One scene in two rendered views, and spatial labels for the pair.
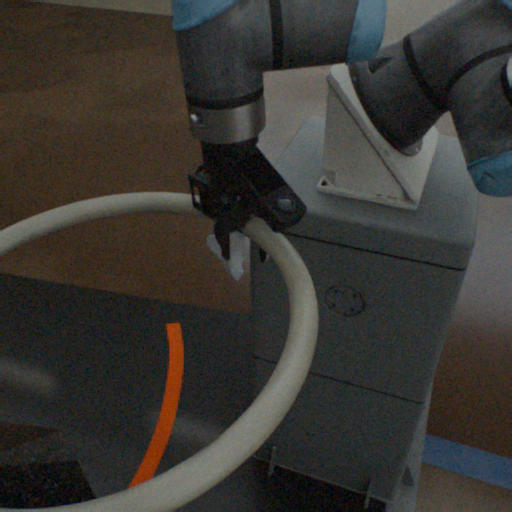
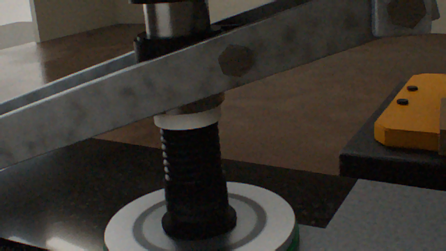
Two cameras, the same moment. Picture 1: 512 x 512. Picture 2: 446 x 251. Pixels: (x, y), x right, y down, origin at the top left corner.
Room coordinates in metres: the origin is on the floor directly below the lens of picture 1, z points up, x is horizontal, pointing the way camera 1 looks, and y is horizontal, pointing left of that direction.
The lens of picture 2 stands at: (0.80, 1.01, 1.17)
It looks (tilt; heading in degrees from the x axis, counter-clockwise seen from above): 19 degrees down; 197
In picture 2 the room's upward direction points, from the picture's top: 5 degrees counter-clockwise
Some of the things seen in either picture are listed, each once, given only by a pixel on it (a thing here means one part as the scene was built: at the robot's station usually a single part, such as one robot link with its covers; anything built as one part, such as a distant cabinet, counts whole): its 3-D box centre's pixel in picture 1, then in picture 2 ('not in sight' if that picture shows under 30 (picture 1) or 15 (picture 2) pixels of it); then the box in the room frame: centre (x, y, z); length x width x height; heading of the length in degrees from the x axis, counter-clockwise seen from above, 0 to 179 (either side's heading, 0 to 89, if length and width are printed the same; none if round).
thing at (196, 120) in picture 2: not in sight; (186, 102); (0.29, 0.81, 1.01); 0.07 x 0.07 x 0.04
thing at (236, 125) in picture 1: (224, 114); not in sight; (0.60, 0.04, 1.12); 0.10 x 0.09 x 0.05; 134
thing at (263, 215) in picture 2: not in sight; (199, 226); (0.29, 0.81, 0.87); 0.21 x 0.21 x 0.01
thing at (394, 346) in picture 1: (352, 319); not in sight; (0.96, -0.24, 0.43); 0.50 x 0.50 x 0.85; 70
